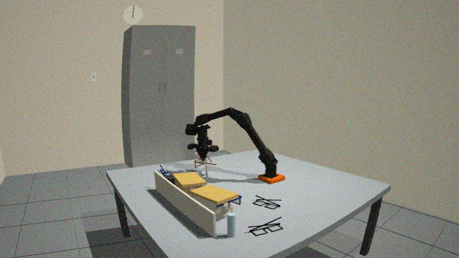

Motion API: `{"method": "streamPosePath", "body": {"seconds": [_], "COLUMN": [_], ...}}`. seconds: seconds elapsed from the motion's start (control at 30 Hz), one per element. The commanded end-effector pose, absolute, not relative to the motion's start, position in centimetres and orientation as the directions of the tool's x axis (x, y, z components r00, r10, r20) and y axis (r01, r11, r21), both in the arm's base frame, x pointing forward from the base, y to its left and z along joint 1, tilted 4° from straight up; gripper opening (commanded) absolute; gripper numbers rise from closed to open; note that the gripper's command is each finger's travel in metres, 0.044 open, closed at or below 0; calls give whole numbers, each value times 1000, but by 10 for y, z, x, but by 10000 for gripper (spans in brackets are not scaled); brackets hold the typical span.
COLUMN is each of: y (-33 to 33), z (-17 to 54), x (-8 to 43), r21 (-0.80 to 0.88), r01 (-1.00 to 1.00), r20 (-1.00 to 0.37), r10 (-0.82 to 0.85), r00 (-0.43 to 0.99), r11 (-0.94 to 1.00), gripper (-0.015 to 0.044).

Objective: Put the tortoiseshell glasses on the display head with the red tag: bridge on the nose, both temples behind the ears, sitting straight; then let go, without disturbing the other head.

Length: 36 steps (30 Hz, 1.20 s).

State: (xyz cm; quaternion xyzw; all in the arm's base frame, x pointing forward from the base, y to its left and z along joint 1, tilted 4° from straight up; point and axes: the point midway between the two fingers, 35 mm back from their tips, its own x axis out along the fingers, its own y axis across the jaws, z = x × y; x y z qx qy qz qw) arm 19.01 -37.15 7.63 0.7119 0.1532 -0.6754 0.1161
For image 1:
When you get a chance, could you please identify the beige flat panel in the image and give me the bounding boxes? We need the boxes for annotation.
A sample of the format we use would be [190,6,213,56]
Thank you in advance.
[154,171,217,238]

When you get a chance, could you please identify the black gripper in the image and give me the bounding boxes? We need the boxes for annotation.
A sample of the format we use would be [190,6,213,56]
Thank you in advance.
[187,136,219,161]

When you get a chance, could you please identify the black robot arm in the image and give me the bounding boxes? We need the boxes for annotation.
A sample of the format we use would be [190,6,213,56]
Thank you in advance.
[185,107,278,178]

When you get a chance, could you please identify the black eyeglasses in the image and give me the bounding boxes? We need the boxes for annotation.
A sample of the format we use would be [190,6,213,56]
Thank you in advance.
[250,218,283,236]

